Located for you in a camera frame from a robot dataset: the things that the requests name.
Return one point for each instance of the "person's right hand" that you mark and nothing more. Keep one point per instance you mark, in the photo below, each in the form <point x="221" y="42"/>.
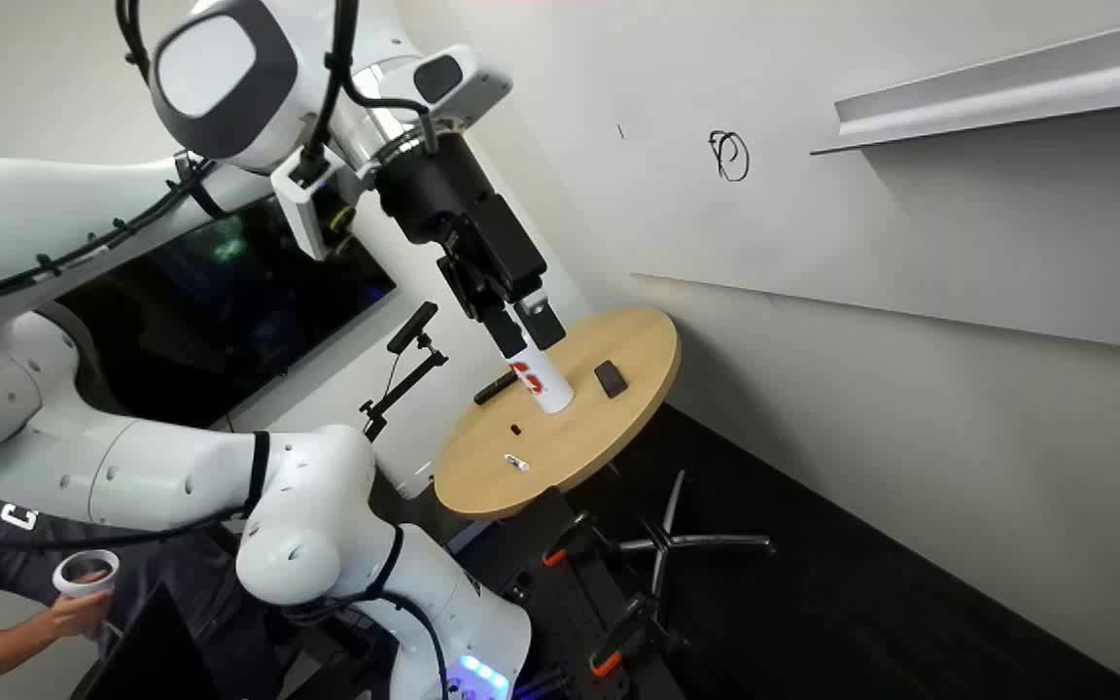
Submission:
<point x="80" y="611"/>

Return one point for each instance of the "black stereo camera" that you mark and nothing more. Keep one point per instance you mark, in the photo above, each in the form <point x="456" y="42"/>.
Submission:
<point x="413" y="329"/>

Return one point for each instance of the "black felt whiteboard duster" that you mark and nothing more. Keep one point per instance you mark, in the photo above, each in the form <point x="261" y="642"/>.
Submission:
<point x="609" y="380"/>

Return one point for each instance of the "orange black clamp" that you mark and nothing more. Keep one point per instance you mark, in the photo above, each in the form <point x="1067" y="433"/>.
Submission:
<point x="609" y="662"/>
<point x="562" y="555"/>

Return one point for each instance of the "chrome star table base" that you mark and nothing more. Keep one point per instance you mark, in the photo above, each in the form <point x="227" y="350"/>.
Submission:
<point x="671" y="541"/>

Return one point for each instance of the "black flat screen monitor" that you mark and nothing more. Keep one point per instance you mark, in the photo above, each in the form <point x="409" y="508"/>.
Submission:
<point x="222" y="324"/>

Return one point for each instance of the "large white whiteboard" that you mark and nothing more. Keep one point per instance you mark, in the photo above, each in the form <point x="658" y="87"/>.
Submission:
<point x="847" y="220"/>

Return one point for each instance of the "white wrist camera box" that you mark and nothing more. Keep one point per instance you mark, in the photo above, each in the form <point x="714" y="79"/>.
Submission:
<point x="456" y="84"/>

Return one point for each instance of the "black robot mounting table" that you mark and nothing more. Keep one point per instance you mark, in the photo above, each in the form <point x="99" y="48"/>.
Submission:
<point x="584" y="598"/>

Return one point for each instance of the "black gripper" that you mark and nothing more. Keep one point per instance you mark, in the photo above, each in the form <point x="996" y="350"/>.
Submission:
<point x="465" y="215"/>

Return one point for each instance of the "grey metal whiteboard ledge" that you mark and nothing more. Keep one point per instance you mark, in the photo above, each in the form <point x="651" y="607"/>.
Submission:
<point x="1001" y="100"/>

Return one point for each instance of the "black camera stand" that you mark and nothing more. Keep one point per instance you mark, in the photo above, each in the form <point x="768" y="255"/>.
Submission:
<point x="399" y="390"/>

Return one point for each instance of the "white handheld controller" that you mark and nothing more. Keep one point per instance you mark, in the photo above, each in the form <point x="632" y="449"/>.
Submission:
<point x="86" y="569"/>

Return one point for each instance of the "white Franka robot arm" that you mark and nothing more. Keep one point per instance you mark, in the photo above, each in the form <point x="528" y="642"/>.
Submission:
<point x="108" y="472"/>

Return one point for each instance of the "black laptop screen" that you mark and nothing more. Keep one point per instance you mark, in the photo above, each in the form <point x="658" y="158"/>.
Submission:
<point x="155" y="653"/>

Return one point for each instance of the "white water bottle black cap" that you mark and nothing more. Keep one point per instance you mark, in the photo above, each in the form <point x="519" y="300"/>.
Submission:
<point x="550" y="386"/>

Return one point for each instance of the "black white whiteboard marker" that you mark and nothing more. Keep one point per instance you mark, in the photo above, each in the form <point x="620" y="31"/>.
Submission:
<point x="491" y="390"/>

